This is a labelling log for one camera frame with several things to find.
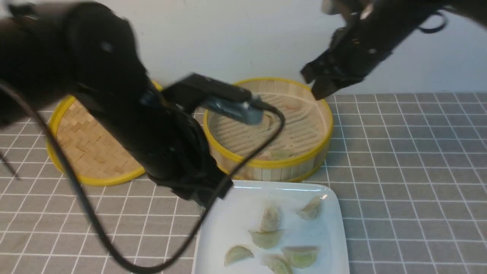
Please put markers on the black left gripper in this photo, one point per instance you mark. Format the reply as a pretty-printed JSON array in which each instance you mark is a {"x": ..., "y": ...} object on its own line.
[{"x": 170, "y": 145}]

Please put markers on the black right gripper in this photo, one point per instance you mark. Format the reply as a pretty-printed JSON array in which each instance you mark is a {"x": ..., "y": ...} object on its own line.
[{"x": 372, "y": 31}]

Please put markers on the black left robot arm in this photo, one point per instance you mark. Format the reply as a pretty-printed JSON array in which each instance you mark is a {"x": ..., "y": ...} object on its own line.
[{"x": 52, "y": 49}]

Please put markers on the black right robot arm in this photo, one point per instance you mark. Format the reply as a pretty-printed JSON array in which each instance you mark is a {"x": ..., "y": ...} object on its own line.
[{"x": 426, "y": 16}]

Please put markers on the white square plate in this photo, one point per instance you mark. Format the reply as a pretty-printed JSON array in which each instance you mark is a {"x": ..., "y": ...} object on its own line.
[{"x": 241, "y": 211}]

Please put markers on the pale dumpling plate top right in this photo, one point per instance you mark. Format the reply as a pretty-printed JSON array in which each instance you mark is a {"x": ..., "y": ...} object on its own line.
[{"x": 312, "y": 210}]

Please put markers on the pale dumpling plate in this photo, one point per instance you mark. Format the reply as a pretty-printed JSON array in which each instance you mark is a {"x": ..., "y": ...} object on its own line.
[
  {"x": 271, "y": 219},
  {"x": 312, "y": 210}
]

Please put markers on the pale dumpling plate centre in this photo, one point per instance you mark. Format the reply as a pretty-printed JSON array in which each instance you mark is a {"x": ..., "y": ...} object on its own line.
[{"x": 271, "y": 219}]

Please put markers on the green dumpling plate bottom left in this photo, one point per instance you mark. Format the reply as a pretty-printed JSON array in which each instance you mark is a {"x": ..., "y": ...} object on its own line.
[{"x": 236, "y": 254}]

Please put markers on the green dumpling plate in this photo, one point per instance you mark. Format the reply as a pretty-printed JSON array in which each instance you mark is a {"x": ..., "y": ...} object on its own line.
[
  {"x": 301, "y": 257},
  {"x": 236, "y": 254},
  {"x": 277, "y": 264},
  {"x": 266, "y": 240}
]

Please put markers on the green dumpling plate middle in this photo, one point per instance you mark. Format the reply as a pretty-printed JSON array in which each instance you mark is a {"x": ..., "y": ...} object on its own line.
[{"x": 266, "y": 240}]

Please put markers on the green dumpling plate bottom centre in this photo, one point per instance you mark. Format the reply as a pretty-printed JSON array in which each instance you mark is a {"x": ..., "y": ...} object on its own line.
[{"x": 277, "y": 264}]

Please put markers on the green dumpling plate bottom right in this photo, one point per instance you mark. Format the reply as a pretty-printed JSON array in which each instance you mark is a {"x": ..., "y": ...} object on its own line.
[{"x": 301, "y": 257}]

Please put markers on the pink dumpling steamer back right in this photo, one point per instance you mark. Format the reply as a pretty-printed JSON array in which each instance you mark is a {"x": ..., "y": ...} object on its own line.
[{"x": 292, "y": 105}]

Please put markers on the yellow-rimmed bamboo steamer basket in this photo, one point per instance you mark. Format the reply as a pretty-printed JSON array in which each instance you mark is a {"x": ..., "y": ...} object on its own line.
[{"x": 307, "y": 133}]

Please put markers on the yellow-rimmed bamboo steamer lid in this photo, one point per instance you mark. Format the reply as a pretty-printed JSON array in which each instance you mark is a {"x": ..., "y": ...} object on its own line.
[{"x": 96, "y": 156}]

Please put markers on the green dumpling steamer front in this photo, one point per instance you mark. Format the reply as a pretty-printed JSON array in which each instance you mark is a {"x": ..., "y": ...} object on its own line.
[{"x": 280, "y": 154}]

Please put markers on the grey checked tablecloth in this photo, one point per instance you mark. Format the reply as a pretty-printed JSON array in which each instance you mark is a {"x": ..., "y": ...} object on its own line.
[{"x": 409, "y": 171}]

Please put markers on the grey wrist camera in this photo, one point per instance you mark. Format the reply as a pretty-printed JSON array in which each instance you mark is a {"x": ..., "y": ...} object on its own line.
[{"x": 198, "y": 91}]

